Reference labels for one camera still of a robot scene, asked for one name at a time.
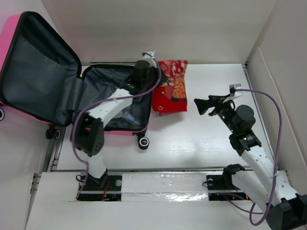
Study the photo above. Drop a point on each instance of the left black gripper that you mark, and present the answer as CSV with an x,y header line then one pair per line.
x,y
155,71

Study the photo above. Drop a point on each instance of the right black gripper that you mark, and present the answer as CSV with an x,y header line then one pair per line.
x,y
214,100

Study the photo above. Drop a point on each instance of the red patterned cloth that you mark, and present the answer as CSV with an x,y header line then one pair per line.
x,y
170,96

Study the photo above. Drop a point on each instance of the pink hard-shell suitcase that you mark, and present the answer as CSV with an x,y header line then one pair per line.
x,y
42,77

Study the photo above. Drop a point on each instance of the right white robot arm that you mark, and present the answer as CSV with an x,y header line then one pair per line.
x,y
284,207

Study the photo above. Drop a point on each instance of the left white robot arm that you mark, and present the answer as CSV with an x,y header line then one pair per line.
x,y
87,135

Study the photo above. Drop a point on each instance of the clear packaged toothbrush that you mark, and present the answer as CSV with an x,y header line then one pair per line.
x,y
130,118

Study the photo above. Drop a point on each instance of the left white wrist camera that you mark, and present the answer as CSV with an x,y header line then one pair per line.
x,y
149,56

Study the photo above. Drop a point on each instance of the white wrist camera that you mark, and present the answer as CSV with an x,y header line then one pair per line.
x,y
234,92
149,56

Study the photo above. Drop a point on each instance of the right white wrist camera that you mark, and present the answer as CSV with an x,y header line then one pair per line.
x,y
234,92

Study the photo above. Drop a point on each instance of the metal base rail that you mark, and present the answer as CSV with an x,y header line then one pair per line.
x,y
67,186

